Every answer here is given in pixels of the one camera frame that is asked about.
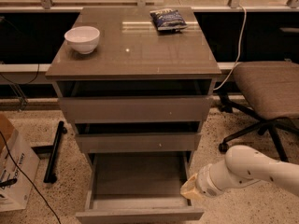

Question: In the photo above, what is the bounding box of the brown office chair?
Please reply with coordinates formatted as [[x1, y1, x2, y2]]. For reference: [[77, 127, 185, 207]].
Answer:
[[217, 61, 299, 161]]

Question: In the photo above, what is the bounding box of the grey drawer cabinet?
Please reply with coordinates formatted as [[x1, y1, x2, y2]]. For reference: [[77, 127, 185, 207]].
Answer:
[[45, 6, 222, 173]]

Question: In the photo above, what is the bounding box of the white hanging cable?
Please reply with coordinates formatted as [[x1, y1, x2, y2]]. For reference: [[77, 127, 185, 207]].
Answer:
[[213, 4, 247, 91]]

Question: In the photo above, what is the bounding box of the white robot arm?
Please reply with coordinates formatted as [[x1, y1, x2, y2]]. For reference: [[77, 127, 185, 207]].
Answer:
[[180, 145, 299, 200]]

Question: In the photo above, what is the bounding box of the grey middle drawer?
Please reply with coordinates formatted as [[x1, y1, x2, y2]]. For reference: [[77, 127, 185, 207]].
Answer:
[[76, 121, 201, 153]]

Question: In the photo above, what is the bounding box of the grey top drawer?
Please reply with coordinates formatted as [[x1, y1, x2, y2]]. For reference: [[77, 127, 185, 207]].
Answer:
[[59, 95, 212, 123]]

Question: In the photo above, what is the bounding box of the blue snack bag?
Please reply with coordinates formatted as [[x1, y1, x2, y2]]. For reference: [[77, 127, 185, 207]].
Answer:
[[149, 8, 187, 32]]

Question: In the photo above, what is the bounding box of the cardboard box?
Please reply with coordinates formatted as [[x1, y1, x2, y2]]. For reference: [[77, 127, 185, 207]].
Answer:
[[0, 114, 39, 212]]

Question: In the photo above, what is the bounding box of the white ceramic bowl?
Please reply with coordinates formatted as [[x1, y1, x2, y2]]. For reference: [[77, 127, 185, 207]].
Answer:
[[64, 26, 100, 54]]

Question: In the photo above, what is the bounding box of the grey drawer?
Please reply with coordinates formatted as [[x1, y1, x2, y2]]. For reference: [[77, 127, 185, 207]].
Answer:
[[76, 152, 204, 224], [76, 121, 201, 153], [59, 95, 212, 123]]

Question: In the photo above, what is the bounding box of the grey bottom drawer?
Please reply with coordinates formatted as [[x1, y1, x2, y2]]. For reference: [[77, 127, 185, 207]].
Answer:
[[76, 152, 204, 224]]

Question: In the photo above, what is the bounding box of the black floor cable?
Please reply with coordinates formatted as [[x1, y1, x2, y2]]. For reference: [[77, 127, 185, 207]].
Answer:
[[0, 131, 63, 224]]

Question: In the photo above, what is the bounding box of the black wheeled stand base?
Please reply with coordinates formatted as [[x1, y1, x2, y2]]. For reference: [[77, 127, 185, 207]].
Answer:
[[33, 121, 67, 184]]

